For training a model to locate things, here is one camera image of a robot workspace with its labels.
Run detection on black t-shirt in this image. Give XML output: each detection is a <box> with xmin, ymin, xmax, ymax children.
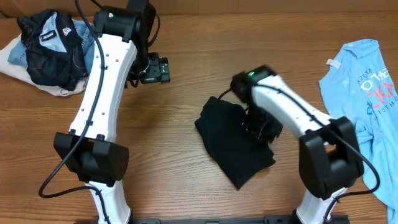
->
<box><xmin>195</xmin><ymin>96</ymin><xmax>275</xmax><ymax>189</ymax></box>

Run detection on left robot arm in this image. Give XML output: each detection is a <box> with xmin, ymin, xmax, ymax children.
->
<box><xmin>53</xmin><ymin>1</ymin><xmax>170</xmax><ymax>223</ymax></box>

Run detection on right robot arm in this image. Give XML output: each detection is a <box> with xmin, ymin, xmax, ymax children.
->
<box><xmin>230</xmin><ymin>65</ymin><xmax>364</xmax><ymax>223</ymax></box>

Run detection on light blue t-shirt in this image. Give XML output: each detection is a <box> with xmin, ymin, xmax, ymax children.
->
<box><xmin>319</xmin><ymin>39</ymin><xmax>397</xmax><ymax>223</ymax></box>

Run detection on black folded jacket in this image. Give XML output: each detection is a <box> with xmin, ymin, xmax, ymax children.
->
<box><xmin>17</xmin><ymin>9</ymin><xmax>88</xmax><ymax>91</ymax></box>

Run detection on white folded cloth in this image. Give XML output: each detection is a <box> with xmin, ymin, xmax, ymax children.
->
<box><xmin>1</xmin><ymin>35</ymin><xmax>88</xmax><ymax>97</ymax></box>

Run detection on blue denim jeans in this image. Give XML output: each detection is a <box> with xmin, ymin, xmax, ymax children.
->
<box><xmin>7</xmin><ymin>19</ymin><xmax>95</xmax><ymax>74</ymax></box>

